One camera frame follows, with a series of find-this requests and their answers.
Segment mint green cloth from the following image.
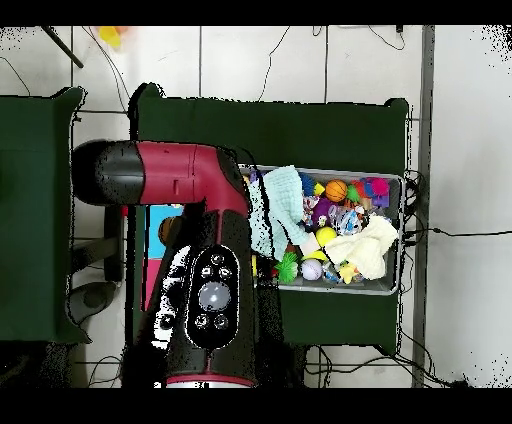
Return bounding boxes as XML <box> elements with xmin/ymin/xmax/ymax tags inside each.
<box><xmin>247</xmin><ymin>165</ymin><xmax>309</xmax><ymax>261</ymax></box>

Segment black chair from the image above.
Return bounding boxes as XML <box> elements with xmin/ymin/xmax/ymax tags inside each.
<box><xmin>70</xmin><ymin>203</ymin><xmax>129</xmax><ymax>325</ymax></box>

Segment green cloth side table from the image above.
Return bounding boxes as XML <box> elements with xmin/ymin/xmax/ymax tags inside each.
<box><xmin>0</xmin><ymin>86</ymin><xmax>88</xmax><ymax>345</ymax></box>

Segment pink spiky ball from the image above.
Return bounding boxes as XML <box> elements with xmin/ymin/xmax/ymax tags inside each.
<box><xmin>367</xmin><ymin>177</ymin><xmax>392</xmax><ymax>200</ymax></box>

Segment wooden box with three holes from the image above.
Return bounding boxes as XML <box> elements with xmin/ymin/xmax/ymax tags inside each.
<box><xmin>142</xmin><ymin>203</ymin><xmax>185</xmax><ymax>315</ymax></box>

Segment white toy baseball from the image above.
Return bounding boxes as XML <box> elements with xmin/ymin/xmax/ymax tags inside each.
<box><xmin>300</xmin><ymin>259</ymin><xmax>323</xmax><ymax>282</ymax></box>

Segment cream yellow cloth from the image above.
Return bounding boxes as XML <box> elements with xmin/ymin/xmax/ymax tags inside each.
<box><xmin>323</xmin><ymin>214</ymin><xmax>399</xmax><ymax>281</ymax></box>

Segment shallow clear mesh bin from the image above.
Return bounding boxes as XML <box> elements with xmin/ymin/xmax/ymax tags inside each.
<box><xmin>239</xmin><ymin>163</ymin><xmax>404</xmax><ymax>297</ymax></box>

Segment black rod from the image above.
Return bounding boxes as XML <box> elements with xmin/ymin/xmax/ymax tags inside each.
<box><xmin>39</xmin><ymin>26</ymin><xmax>85</xmax><ymax>69</ymax></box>

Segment green spiky ball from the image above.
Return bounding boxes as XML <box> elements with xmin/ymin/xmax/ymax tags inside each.
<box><xmin>275</xmin><ymin>251</ymin><xmax>301</xmax><ymax>285</ymax></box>

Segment orange toy basketball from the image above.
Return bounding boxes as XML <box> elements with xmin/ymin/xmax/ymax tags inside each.
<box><xmin>325</xmin><ymin>179</ymin><xmax>349</xmax><ymax>203</ymax></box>

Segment grey metal beam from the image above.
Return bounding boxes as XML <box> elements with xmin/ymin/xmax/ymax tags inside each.
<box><xmin>410</xmin><ymin>25</ymin><xmax>437</xmax><ymax>389</ymax></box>

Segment yellow floor object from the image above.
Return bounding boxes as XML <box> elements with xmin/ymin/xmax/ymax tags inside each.
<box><xmin>97</xmin><ymin>26</ymin><xmax>125</xmax><ymax>49</ymax></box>

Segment black cable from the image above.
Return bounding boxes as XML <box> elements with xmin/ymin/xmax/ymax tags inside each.
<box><xmin>257</xmin><ymin>25</ymin><xmax>293</xmax><ymax>103</ymax></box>
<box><xmin>402</xmin><ymin>169</ymin><xmax>512</xmax><ymax>248</ymax></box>

